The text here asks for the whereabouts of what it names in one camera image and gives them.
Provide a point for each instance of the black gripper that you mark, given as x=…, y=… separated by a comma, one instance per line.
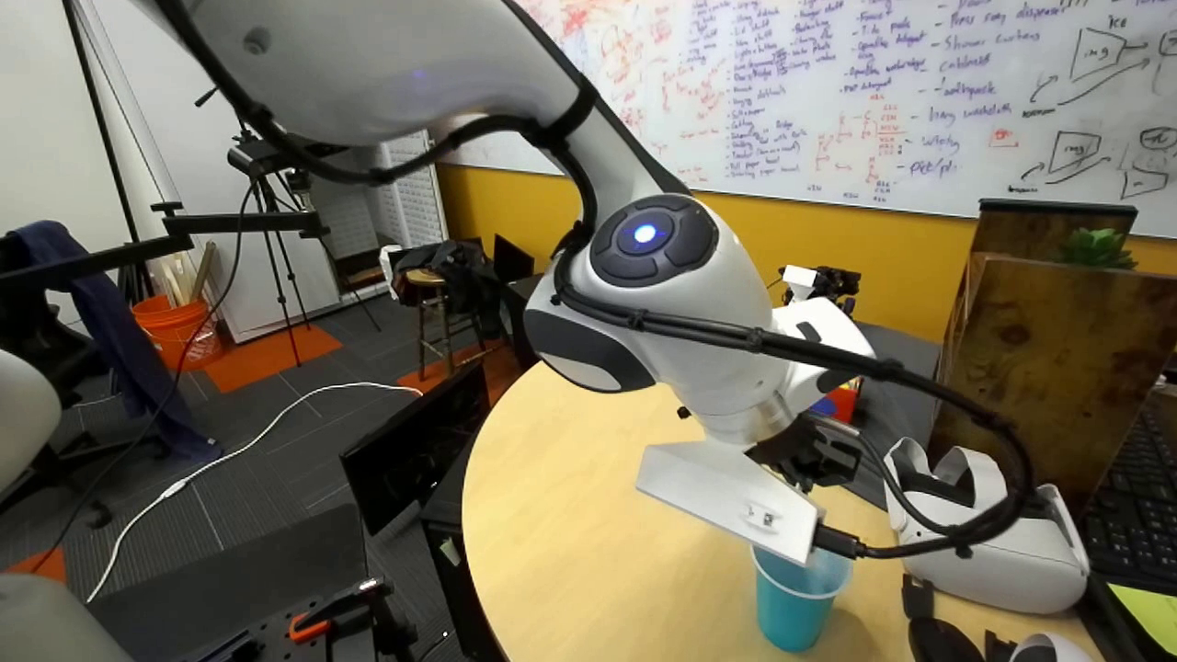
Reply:
x=811, y=454

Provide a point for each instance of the blue plastic cup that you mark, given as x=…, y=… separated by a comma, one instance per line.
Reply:
x=795, y=607

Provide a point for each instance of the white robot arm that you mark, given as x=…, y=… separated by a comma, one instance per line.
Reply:
x=369, y=61

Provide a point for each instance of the small red cup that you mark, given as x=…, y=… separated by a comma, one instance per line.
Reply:
x=844, y=402

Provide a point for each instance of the white VR headset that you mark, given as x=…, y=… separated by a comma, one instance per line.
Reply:
x=1015, y=564

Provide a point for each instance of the brown wooden box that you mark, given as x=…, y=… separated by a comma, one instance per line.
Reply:
x=1055, y=354

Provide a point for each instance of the small green plant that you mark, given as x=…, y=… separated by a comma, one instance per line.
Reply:
x=1099, y=249

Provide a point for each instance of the written whiteboard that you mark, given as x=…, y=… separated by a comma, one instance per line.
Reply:
x=857, y=87

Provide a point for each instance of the large green sticky note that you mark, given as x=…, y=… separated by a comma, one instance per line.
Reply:
x=1154, y=611

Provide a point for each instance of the black stool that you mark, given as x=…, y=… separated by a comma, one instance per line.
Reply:
x=446, y=287

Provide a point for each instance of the black monitor panel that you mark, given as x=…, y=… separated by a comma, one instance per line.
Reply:
x=410, y=454

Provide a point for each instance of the orange floor mat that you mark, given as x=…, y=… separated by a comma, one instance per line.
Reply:
x=261, y=354

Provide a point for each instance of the black tripod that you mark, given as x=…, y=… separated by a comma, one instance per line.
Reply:
x=261, y=209

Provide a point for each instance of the orange bucket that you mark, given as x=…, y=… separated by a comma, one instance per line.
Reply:
x=172, y=329

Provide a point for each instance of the dark blue jacket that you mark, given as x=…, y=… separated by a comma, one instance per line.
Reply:
x=111, y=319

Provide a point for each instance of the grey chair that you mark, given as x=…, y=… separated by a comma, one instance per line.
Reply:
x=22, y=416
x=48, y=625

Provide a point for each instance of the camera on stand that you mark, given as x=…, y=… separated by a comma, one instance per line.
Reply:
x=820, y=285

